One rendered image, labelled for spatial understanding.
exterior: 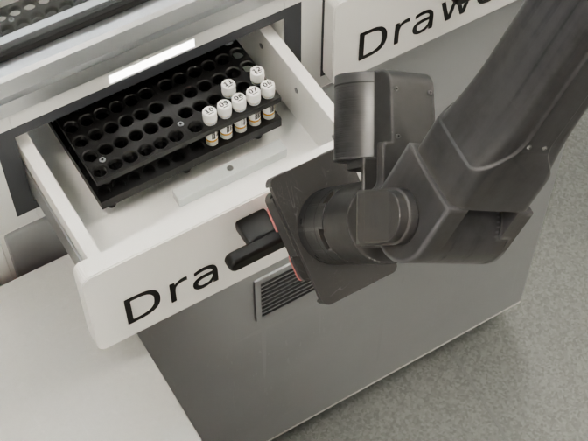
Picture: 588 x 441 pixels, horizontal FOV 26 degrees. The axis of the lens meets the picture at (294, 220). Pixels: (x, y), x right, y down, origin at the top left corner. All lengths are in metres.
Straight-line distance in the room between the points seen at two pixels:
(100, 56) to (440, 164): 0.39
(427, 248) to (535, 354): 1.26
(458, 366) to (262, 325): 0.52
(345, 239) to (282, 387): 0.89
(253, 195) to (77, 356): 0.24
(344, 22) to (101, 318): 0.35
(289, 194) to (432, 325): 0.93
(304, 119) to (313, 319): 0.50
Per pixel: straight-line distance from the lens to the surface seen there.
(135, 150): 1.07
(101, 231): 1.11
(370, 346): 1.77
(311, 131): 1.15
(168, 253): 1.00
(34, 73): 1.03
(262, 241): 1.00
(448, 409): 1.95
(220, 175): 1.11
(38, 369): 1.13
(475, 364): 1.99
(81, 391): 1.12
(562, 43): 0.70
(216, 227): 1.00
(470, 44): 1.35
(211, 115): 1.07
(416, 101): 0.83
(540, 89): 0.71
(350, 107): 0.84
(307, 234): 0.90
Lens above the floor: 1.74
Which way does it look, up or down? 55 degrees down
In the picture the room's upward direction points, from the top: straight up
